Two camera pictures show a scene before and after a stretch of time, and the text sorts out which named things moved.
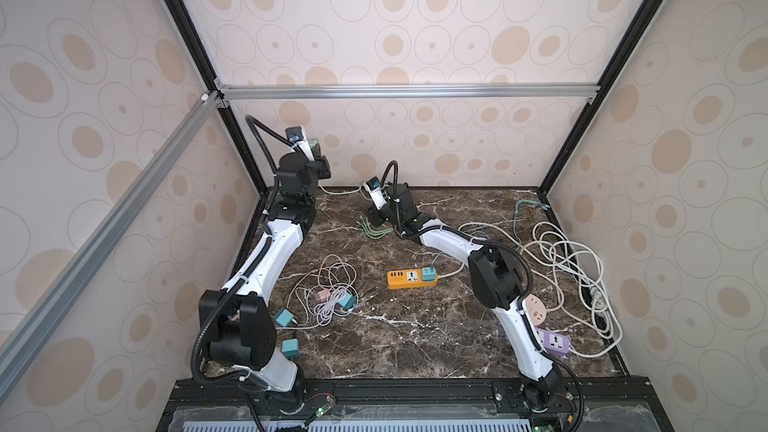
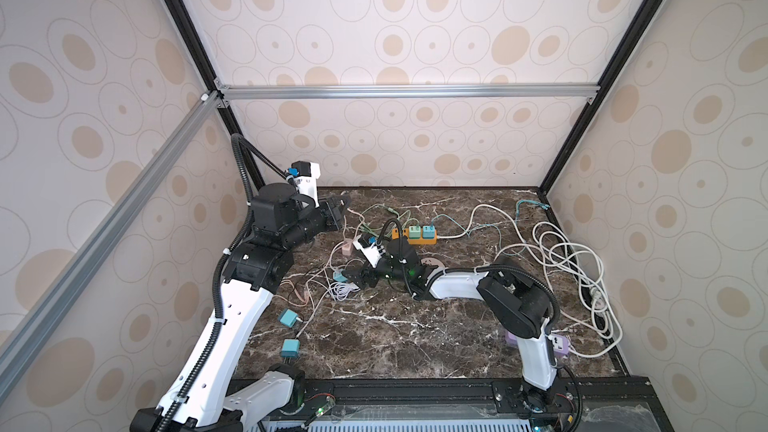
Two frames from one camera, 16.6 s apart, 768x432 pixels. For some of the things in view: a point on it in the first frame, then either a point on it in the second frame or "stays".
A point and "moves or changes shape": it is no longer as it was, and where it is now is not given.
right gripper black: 376,216 -> 360,273
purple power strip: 556,344 stays
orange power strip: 401,279 moves or changes shape
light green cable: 376,234 moves or changes shape
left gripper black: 320,164 -> 334,216
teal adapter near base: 290,348 stays
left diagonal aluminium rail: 17,346 stays
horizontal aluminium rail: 406,91 stays
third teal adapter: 284,317 stays
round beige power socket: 536,309 moves or changes shape
